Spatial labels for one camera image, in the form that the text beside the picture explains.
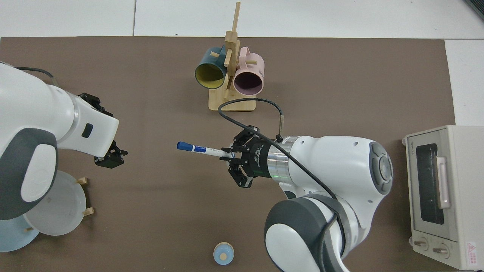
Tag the blue and white marker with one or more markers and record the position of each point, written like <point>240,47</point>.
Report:
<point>196,148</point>

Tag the wooden plate rack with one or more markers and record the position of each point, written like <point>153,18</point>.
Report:
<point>82,181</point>

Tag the wooden cup stand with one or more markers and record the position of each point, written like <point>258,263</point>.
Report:
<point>236,105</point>

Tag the grey plate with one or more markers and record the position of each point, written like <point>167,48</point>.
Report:
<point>68,204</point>

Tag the brown table cloth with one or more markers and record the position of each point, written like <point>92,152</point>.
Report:
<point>159,211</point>

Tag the pink mug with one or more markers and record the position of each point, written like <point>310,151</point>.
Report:
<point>251,68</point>

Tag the dark teal mug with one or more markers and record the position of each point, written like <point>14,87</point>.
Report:
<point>207,62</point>

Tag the small blue round bell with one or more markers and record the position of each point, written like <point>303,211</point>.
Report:
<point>223,253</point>

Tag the light blue plate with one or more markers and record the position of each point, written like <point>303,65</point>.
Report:
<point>15,238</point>

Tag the pale toaster oven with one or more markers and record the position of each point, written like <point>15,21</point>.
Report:
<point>463,196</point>

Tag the dark corner object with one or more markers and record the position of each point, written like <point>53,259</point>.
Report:
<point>477,6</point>

